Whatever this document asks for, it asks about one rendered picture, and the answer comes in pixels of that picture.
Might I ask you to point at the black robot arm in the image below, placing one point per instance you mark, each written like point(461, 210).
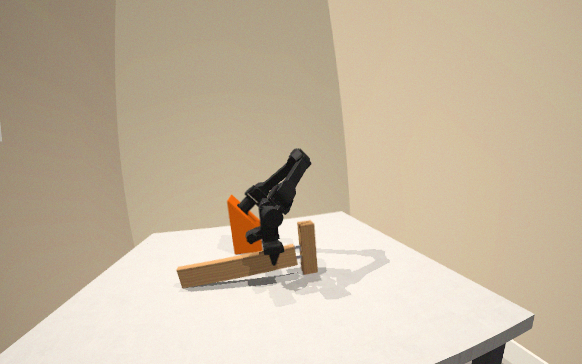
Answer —
point(280, 198)

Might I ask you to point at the wooden post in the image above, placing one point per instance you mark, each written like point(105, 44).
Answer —
point(307, 237)

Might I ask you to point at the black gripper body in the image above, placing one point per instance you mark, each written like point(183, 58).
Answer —
point(271, 246)

